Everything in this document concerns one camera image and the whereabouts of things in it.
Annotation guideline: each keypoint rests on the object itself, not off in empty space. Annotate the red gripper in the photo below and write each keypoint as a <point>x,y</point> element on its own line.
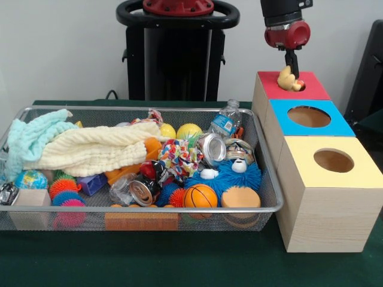
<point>290,36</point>

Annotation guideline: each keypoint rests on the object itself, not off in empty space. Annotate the yellow plush duck toy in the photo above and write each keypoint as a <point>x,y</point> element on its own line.
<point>287,80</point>

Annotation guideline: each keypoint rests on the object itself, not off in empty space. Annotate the cream waffle cloth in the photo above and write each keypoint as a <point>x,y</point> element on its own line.
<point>89,149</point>

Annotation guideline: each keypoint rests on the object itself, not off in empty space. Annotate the mint green waffle cloth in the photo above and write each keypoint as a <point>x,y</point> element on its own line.
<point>30,134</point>

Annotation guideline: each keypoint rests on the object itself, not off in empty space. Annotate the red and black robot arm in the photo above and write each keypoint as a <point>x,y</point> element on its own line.
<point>281,12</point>

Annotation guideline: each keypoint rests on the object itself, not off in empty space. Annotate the wooden box with three holes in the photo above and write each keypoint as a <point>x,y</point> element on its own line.
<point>329,221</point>

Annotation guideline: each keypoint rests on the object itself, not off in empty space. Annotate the shallow clear mesh bin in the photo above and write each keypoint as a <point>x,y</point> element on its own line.
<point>209,222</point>

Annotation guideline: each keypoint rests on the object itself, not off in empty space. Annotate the black chair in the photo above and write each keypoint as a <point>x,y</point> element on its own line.
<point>368,74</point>

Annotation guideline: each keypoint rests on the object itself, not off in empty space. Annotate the dark green table cloth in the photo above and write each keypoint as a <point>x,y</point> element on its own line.
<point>179,263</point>
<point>372,128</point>

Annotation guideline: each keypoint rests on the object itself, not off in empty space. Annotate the crushed drink can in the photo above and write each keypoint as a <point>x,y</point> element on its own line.
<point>212,148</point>

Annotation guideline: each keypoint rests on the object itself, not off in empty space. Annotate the yellow ball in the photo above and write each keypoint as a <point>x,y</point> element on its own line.
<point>189,131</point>
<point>168,130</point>

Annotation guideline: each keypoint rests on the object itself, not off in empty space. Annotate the blue fuzzy monster toy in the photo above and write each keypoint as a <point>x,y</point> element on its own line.
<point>239,177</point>

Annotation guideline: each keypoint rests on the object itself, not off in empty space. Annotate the tan round foam disc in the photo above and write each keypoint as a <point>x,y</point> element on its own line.
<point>240,197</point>

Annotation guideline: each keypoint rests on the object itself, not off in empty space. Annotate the orange toy basketball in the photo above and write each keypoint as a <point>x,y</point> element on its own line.
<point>200,195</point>

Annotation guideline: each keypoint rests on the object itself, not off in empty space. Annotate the orange plastic building block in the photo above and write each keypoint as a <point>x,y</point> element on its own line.
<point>152,146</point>
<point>140,221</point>

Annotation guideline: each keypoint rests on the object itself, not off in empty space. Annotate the black and red drink can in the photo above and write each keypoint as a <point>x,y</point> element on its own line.
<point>142,192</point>

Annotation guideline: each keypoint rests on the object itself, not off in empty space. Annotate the small globe ball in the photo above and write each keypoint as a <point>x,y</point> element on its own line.
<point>30,179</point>

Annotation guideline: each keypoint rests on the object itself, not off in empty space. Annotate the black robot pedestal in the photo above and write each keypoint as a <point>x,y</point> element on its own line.
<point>179,59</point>

